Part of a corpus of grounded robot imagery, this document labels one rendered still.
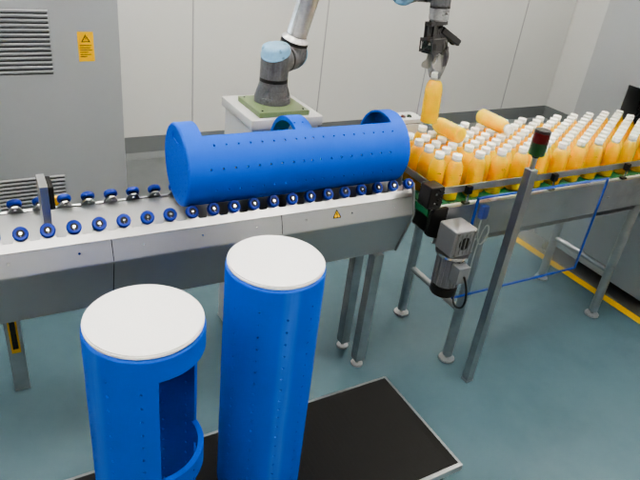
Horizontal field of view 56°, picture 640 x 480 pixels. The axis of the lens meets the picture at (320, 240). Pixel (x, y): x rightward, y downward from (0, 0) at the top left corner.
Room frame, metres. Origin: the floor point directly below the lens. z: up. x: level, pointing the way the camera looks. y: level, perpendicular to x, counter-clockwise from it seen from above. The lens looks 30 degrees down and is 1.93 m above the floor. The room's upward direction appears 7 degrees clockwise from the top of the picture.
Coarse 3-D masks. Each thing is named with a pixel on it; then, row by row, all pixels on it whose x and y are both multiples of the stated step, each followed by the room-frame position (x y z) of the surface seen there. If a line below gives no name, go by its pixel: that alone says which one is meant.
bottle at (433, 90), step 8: (432, 80) 2.37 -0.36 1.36; (432, 88) 2.35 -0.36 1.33; (440, 88) 2.36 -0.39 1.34; (424, 96) 2.37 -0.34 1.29; (432, 96) 2.35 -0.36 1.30; (440, 96) 2.36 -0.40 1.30; (424, 104) 2.36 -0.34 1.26; (432, 104) 2.34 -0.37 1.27; (424, 112) 2.35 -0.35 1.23; (432, 112) 2.34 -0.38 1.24; (424, 120) 2.35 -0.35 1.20; (432, 120) 2.34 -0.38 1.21
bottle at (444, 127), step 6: (438, 120) 2.55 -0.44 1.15; (444, 120) 2.53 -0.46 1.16; (432, 126) 2.56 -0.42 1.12; (438, 126) 2.52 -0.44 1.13; (444, 126) 2.50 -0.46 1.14; (450, 126) 2.48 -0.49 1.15; (456, 126) 2.47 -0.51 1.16; (438, 132) 2.53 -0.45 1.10; (444, 132) 2.49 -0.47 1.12; (450, 132) 2.45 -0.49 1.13; (456, 132) 2.44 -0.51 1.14; (462, 132) 2.46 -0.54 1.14; (450, 138) 2.45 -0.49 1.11; (456, 138) 2.44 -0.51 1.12; (462, 138) 2.46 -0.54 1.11
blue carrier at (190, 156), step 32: (192, 128) 1.86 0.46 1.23; (288, 128) 2.21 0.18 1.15; (320, 128) 2.07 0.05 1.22; (352, 128) 2.13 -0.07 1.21; (384, 128) 2.19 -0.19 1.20; (192, 160) 1.77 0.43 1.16; (224, 160) 1.82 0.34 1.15; (256, 160) 1.88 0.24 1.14; (288, 160) 1.93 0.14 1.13; (320, 160) 2.00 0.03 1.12; (352, 160) 2.07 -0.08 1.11; (384, 160) 2.14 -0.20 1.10; (192, 192) 1.76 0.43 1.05; (224, 192) 1.82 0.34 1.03; (256, 192) 1.90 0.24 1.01; (288, 192) 1.99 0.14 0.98
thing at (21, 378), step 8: (0, 208) 1.84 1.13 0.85; (8, 328) 1.81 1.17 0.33; (16, 328) 1.83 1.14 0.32; (8, 336) 1.81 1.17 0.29; (16, 336) 1.83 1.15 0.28; (8, 344) 1.81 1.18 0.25; (16, 344) 1.82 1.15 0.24; (16, 352) 1.82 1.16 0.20; (24, 352) 1.84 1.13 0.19; (16, 360) 1.82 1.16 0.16; (24, 360) 1.83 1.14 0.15; (16, 368) 1.82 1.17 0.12; (24, 368) 1.83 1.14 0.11; (16, 376) 1.81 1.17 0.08; (24, 376) 1.83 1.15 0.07; (16, 384) 1.81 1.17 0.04; (24, 384) 1.83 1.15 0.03
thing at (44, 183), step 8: (40, 176) 1.67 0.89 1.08; (48, 176) 1.69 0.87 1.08; (40, 184) 1.62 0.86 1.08; (48, 184) 1.64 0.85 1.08; (40, 192) 1.60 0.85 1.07; (48, 192) 1.61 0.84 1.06; (40, 200) 1.61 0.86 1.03; (48, 200) 1.61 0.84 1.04; (40, 208) 1.65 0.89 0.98; (48, 208) 1.61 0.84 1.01; (48, 216) 1.61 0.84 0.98
